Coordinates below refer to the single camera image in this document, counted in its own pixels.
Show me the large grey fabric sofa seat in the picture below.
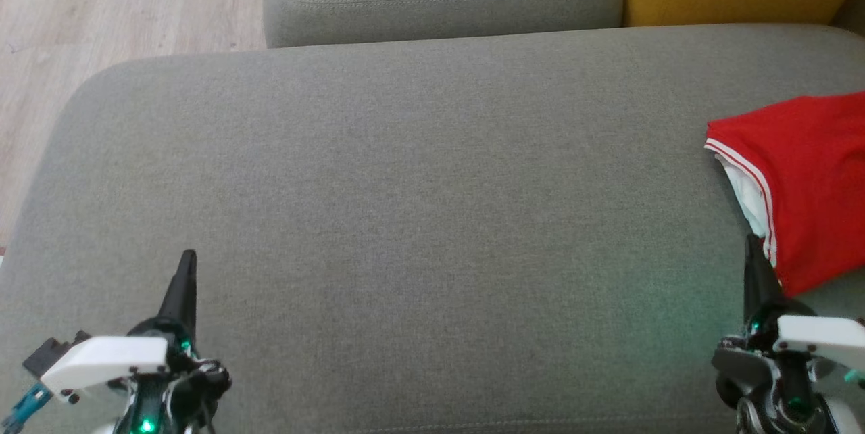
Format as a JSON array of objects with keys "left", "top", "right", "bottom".
[{"left": 0, "top": 23, "right": 865, "bottom": 434}]

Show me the red white jersey shirt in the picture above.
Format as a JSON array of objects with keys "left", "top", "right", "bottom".
[{"left": 704, "top": 91, "right": 865, "bottom": 298}]

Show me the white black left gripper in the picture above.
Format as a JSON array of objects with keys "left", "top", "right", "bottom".
[{"left": 41, "top": 249, "right": 230, "bottom": 397}]

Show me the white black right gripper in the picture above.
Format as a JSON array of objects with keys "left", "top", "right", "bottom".
[{"left": 713, "top": 235, "right": 865, "bottom": 408}]

